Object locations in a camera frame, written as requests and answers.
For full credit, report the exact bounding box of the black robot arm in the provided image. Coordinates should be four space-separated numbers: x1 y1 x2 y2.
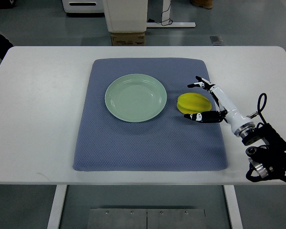
242 93 286 182

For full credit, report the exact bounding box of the right white table leg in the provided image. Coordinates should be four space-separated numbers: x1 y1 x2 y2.
223 185 243 229

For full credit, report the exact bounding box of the black cable on floor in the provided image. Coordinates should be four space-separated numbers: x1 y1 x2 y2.
148 0 173 26

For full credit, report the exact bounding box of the left white table leg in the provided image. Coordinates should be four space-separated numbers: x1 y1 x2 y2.
47 185 67 229

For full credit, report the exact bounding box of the metal base plate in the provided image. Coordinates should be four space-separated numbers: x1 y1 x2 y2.
87 208 207 229

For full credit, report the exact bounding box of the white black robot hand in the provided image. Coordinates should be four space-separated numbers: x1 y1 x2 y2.
184 76 255 138

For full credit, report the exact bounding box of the grey floor socket plate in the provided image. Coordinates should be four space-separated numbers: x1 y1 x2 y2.
210 36 223 44

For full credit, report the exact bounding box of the white desk leg base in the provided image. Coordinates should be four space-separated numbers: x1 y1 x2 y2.
147 0 196 28

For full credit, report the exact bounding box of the light green plate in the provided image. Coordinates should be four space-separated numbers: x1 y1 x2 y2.
105 73 167 123

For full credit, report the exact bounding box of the blue quilted mat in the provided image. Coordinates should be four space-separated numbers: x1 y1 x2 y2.
73 58 228 171

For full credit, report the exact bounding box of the white appliance with slot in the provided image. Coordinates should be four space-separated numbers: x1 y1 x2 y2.
62 0 104 13

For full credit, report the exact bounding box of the white cabinet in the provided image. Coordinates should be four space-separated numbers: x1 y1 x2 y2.
103 0 148 33

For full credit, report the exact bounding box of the cardboard box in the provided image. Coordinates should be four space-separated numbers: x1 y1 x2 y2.
110 32 145 46

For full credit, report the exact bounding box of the yellow starfruit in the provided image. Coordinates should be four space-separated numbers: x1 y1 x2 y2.
177 93 212 114

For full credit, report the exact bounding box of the white table leg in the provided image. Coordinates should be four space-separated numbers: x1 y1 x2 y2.
47 185 67 229
223 185 243 229

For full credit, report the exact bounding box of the tan shoe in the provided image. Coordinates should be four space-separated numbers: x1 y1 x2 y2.
190 0 213 10

